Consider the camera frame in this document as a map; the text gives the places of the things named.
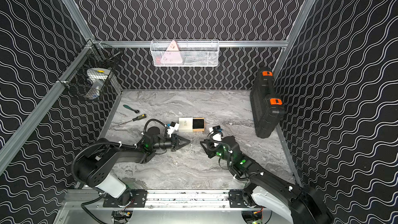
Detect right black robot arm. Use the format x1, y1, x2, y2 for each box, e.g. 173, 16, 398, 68
200, 136, 334, 224

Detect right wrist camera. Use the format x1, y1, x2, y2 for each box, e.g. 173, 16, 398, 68
208, 125, 223, 144

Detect white wire wall basket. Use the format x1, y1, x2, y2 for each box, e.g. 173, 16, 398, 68
150, 39, 220, 67

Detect black mesh wall basket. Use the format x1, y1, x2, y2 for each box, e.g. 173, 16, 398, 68
60, 44, 122, 101

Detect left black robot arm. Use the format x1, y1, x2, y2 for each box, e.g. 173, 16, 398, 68
71, 127, 191, 201

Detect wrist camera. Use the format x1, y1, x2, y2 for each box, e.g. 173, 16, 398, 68
166, 122, 179, 136
208, 125, 223, 144

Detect cream drawer jewelry box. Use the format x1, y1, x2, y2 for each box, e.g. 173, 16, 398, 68
178, 117, 205, 132

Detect black tool case orange latches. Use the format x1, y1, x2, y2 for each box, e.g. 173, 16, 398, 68
250, 68, 285, 139

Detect yellow black screwdriver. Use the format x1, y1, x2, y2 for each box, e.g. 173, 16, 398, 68
119, 114, 147, 125

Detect pink triangle card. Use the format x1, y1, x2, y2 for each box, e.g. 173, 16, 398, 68
160, 40, 183, 65

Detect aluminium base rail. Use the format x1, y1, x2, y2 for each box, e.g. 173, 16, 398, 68
63, 189, 312, 211

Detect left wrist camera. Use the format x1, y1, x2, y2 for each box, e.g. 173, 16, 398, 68
166, 122, 179, 136

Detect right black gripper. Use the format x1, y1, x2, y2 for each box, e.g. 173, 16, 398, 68
199, 137, 233, 166

